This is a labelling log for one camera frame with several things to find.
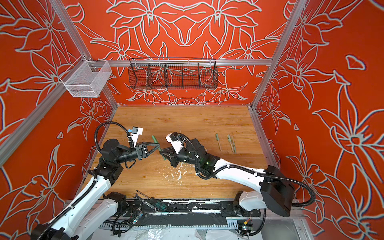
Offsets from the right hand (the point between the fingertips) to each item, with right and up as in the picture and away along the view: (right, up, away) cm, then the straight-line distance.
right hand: (158, 153), depth 67 cm
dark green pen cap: (-1, +6, -1) cm, 7 cm away
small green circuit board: (+42, -36, +1) cm, 55 cm away
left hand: (0, +3, 0) cm, 3 cm away
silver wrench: (-3, -30, +6) cm, 30 cm away
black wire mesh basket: (+2, +47, +34) cm, 58 cm away
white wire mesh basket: (-51, +41, +25) cm, 71 cm away
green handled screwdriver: (-3, -27, +7) cm, 28 cm away
